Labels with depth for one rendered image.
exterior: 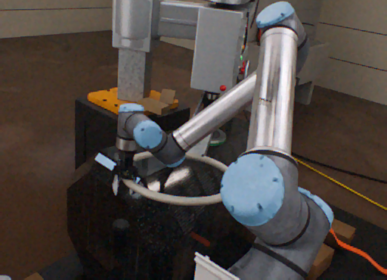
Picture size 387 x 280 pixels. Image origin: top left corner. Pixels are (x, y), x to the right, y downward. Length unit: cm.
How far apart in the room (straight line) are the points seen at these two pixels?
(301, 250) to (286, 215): 14
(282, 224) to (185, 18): 195
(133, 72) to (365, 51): 462
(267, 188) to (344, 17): 608
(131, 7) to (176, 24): 30
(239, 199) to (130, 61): 200
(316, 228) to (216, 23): 125
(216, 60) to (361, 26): 488
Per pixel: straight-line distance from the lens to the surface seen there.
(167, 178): 193
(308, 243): 106
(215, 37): 205
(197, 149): 196
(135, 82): 282
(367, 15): 676
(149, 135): 137
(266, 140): 101
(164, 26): 272
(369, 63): 679
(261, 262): 104
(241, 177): 93
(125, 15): 267
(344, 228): 312
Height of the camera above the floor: 176
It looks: 23 degrees down
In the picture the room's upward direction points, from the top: 7 degrees clockwise
